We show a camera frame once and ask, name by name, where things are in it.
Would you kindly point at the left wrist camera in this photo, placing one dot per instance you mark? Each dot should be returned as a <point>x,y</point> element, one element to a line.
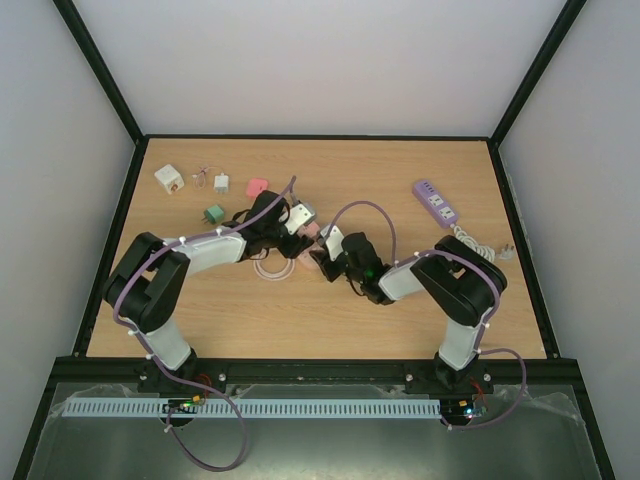
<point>300,215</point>

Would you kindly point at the white slotted cable duct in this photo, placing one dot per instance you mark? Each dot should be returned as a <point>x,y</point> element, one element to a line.
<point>254,408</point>

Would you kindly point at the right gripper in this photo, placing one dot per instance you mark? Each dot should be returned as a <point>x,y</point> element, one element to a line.
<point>327,265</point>

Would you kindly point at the purple power strip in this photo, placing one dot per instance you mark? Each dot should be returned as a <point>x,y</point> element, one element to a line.
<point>430,198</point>

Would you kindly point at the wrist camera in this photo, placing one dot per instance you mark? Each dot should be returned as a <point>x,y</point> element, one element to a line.
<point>330,239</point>
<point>300,215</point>

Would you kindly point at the pale pink socket cube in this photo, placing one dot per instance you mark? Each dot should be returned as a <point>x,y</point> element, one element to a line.
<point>311,230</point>

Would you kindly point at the white tiger cube plug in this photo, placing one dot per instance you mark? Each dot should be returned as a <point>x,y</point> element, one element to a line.
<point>169,178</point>

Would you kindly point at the white charger plug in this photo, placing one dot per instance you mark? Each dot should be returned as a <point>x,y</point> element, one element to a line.
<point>221,183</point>

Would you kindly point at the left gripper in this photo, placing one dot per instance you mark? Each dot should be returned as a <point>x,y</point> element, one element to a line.
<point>293,251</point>

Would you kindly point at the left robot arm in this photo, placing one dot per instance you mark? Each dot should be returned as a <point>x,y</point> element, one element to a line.
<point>144,287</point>

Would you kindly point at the black frame rail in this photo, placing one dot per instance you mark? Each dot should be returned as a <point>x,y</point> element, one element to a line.
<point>418,375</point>

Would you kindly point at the round pink socket base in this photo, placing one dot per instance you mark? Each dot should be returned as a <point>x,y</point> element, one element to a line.
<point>307,261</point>

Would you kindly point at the red pink plug adapter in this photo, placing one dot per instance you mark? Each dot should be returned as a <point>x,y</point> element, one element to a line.
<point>256,186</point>

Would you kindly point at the grey metal tray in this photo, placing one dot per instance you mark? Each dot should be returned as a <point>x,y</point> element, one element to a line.
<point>511,435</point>

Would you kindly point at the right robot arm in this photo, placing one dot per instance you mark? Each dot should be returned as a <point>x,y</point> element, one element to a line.
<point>465,285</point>

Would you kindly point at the green plug adapter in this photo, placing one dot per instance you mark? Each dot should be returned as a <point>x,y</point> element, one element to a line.
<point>214,215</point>

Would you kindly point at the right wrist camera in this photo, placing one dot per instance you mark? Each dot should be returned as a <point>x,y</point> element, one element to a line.
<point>330,239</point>

